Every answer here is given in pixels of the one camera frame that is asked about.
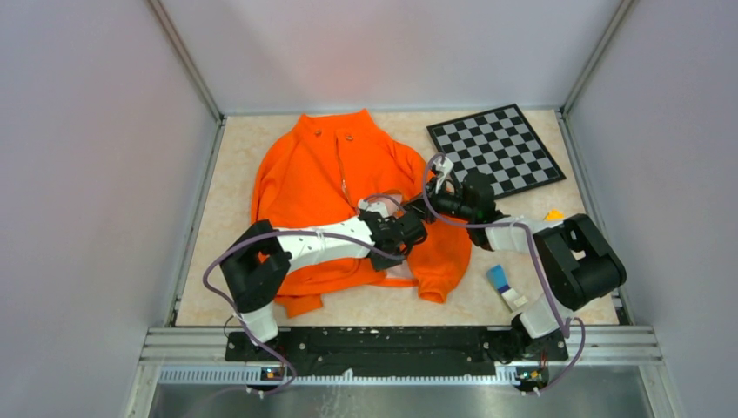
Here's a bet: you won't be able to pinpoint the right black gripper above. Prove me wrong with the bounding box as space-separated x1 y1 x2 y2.
402 176 475 225

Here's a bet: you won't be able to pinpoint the orange zip-up jacket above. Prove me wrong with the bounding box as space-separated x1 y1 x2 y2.
251 110 472 318

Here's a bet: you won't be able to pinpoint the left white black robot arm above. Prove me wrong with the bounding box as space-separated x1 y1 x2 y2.
217 211 427 360

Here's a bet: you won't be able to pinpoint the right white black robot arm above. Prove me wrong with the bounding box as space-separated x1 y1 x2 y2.
403 172 627 359

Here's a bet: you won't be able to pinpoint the black and grey checkerboard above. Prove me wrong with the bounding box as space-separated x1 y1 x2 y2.
426 104 570 212

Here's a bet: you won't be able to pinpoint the blue and white box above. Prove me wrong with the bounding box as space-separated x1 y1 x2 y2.
486 265 528 312

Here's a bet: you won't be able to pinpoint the yellow red toy blocks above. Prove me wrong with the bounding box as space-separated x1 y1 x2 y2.
544 210 566 221

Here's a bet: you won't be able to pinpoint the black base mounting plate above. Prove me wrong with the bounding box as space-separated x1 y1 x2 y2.
225 326 568 377

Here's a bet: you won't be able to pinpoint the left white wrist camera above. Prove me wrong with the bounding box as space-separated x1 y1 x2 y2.
358 199 395 218

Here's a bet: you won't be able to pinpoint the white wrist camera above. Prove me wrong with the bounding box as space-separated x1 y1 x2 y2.
431 155 453 194
358 199 395 218

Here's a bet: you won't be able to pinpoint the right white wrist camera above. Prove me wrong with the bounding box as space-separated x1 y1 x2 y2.
431 155 453 194

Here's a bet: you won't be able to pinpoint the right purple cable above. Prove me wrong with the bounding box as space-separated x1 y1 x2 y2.
421 152 587 396

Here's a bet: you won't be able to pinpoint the aluminium frame rail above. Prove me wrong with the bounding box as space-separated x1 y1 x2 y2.
124 326 675 417

